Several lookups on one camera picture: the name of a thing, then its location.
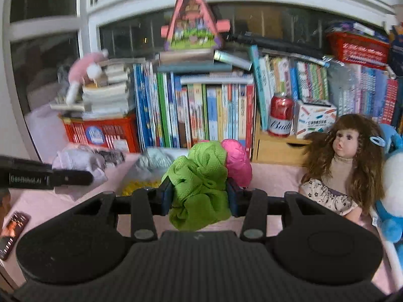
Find black rod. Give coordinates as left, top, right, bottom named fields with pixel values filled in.
left=231, top=31, right=325, bottom=59

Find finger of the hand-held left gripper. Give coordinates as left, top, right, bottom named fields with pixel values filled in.
left=50, top=169, right=94, bottom=188

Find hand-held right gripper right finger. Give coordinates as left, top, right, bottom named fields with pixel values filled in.
left=226, top=178, right=328, bottom=243

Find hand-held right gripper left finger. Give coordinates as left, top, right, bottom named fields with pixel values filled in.
left=74, top=179, right=174, bottom=243

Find lilac soft cloth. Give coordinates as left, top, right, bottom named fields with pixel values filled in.
left=52, top=146, right=108, bottom=200

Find pink white plush toy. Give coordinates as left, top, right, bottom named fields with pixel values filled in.
left=64, top=49, right=109, bottom=104

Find blue white plush toy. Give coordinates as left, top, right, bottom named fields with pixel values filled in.
left=373, top=123, right=403, bottom=277

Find red plastic crate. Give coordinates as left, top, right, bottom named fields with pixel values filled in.
left=61, top=113, right=141, bottom=153

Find dark smartphone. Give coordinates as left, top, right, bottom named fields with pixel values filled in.
left=0, top=211, right=30, bottom=261

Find wooden drawer box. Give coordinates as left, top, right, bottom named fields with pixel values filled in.
left=252, top=110, right=311, bottom=166

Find clear plastic bag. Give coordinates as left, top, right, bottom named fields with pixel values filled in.
left=327, top=63, right=362, bottom=107

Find stack of worn books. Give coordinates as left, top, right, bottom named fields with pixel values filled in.
left=50, top=58, right=136, bottom=121

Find red plastic basket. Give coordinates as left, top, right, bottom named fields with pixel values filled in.
left=326, top=31, right=391, bottom=70

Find black eyeglasses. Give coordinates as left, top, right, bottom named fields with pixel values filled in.
left=94, top=149, right=126, bottom=167

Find white printed carton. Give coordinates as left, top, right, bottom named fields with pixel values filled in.
left=294, top=98, right=338, bottom=139

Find green mesh scrunchie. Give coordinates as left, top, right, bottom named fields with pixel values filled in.
left=161, top=141, right=232, bottom=231

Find light green knitted scrunchie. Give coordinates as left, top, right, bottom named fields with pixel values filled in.
left=137, top=148, right=177, bottom=173

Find red drink can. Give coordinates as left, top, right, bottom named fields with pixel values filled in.
left=267, top=93, right=295, bottom=138

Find pink fabric scrunchie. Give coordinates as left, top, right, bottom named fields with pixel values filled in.
left=220, top=139, right=253, bottom=189

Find grey cloth toy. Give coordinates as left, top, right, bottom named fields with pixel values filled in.
left=57, top=64, right=74, bottom=85

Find flat books atop row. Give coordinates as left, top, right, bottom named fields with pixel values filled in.
left=156, top=49, right=252, bottom=84

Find pink toy house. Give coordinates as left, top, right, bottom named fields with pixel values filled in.
left=161, top=0, right=232, bottom=51

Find pink tablecloth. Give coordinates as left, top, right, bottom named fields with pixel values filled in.
left=0, top=151, right=403, bottom=290

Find brown-haired doll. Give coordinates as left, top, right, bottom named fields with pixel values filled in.
left=299, top=114, right=386, bottom=217

